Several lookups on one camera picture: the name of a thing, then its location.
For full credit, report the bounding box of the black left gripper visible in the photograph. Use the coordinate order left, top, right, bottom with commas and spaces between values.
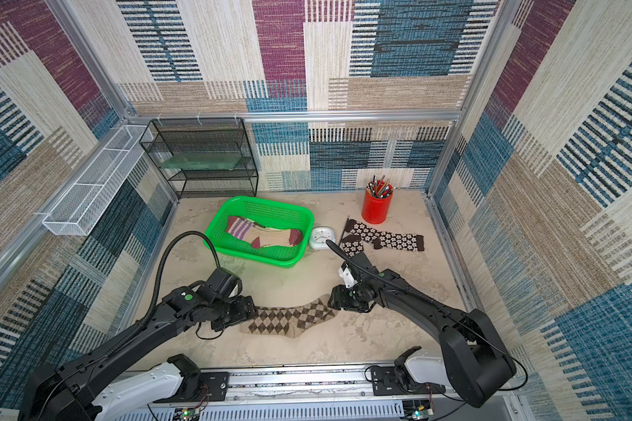
210, 295, 262, 332

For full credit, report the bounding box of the brown argyle sock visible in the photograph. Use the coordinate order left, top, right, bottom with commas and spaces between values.
241, 294, 338, 339

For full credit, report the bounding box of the beige purple striped sock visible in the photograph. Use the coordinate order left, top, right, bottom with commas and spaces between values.
226, 216, 304, 249

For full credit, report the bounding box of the brown floral sock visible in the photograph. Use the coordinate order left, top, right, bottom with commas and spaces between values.
344, 219, 425, 252
340, 234, 364, 258

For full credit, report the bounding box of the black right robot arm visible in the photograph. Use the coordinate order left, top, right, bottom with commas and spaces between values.
326, 240, 528, 408

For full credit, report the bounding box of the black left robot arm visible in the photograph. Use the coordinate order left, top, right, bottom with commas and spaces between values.
18, 232, 257, 420

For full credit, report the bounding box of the small white alarm clock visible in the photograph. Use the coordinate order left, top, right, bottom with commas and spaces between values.
308, 226, 336, 251

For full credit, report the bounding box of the black pencil on table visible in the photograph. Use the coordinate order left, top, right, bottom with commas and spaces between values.
337, 215, 350, 246

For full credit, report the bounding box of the red pencil cup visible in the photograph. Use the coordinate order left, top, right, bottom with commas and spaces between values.
362, 175, 394, 225

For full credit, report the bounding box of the green mat on shelf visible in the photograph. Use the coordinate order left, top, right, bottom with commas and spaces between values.
160, 153, 242, 170

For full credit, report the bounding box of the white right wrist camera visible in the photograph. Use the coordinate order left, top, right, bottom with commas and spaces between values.
338, 265, 357, 289

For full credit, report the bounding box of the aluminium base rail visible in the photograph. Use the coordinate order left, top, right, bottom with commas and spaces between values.
92, 361, 534, 420

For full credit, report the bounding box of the black wire mesh shelf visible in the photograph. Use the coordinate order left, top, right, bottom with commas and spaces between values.
140, 118, 259, 199

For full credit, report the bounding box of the white wire mesh tray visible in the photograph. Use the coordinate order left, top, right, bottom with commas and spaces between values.
42, 125, 145, 236

